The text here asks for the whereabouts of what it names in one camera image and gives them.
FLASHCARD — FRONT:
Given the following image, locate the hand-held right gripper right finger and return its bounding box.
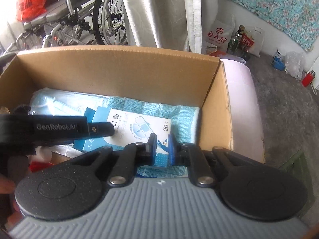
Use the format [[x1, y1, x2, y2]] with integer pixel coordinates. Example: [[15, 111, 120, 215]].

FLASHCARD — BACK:
[[167, 134, 252, 188]]

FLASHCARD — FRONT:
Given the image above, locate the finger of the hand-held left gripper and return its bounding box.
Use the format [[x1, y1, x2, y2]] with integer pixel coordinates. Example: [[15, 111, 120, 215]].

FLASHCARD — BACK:
[[86, 122, 115, 140]]

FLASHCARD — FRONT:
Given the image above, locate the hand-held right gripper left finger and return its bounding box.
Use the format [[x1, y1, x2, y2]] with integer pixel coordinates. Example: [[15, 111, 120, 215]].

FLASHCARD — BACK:
[[72, 133, 158, 188]]

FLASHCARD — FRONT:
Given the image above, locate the blue white bandage box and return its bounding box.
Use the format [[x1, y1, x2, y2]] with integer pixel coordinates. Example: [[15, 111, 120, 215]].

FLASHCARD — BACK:
[[73, 106, 172, 171]]

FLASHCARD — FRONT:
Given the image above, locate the light blue towel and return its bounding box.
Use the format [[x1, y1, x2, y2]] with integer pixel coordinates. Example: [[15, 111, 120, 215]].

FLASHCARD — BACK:
[[107, 96, 201, 178]]

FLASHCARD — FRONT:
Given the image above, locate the pack of blue face masks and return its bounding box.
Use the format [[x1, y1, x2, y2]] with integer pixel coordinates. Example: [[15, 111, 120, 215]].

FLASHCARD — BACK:
[[29, 87, 110, 125]]

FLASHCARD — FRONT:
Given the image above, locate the brown cardboard box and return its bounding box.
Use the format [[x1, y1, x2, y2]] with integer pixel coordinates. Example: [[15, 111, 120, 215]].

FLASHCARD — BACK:
[[0, 45, 266, 165]]

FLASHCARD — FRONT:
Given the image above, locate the person's left hand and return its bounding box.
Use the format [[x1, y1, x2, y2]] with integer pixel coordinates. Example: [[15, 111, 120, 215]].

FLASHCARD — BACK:
[[0, 174, 16, 195]]

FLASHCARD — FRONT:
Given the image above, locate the green glass bottle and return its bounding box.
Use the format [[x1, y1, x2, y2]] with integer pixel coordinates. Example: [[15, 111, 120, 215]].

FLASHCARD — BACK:
[[232, 31, 241, 55]]

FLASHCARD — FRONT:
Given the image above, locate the white bag with red print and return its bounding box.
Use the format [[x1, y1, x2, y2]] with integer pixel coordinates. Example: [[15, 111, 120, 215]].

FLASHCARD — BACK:
[[202, 17, 236, 54]]

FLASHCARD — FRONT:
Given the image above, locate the red plastic bag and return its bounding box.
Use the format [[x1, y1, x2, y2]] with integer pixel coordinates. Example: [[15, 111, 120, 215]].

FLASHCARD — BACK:
[[16, 0, 48, 22]]

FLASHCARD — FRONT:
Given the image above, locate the red snack packet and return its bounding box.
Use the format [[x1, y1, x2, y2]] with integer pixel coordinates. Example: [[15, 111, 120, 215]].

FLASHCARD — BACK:
[[240, 33, 255, 53]]

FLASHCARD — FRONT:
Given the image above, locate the grey curtain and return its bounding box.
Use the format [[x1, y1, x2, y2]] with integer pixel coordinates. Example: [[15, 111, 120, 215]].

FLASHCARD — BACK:
[[118, 0, 220, 54]]

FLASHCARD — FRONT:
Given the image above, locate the plain white plastic bag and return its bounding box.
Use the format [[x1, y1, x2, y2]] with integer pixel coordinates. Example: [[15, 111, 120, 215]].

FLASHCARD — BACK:
[[245, 27, 265, 58]]

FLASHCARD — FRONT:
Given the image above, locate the small blue capped bottle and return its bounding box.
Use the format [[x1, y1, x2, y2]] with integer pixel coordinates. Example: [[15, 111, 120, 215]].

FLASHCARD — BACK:
[[272, 48, 286, 70]]

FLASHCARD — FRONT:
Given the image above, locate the clear plastic bag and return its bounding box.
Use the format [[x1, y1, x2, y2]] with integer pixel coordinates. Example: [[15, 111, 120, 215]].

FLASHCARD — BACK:
[[284, 52, 306, 80]]

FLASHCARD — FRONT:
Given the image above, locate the red thermos bottle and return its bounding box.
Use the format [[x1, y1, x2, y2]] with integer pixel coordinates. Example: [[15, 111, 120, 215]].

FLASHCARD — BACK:
[[301, 71, 316, 88]]

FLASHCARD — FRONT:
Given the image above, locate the teal floral wall cloth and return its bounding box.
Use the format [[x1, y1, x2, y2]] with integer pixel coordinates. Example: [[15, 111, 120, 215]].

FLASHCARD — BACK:
[[218, 0, 319, 53]]

